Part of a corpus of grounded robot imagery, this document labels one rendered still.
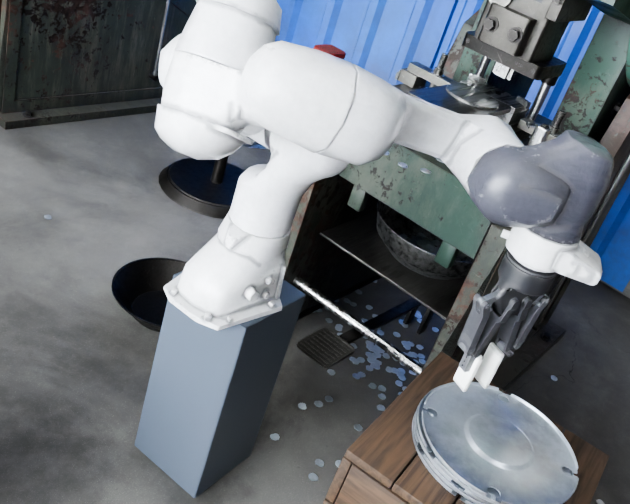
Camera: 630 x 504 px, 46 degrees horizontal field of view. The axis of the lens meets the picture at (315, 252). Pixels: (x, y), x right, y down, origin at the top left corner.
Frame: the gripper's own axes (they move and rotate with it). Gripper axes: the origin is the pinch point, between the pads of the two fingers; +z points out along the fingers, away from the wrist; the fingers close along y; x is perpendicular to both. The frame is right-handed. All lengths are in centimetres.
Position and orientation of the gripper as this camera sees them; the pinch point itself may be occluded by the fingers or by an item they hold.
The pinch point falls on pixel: (478, 367)
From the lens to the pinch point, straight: 117.3
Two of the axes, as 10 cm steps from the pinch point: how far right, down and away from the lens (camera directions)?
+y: -8.6, 0.3, -5.0
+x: 4.3, 5.7, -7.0
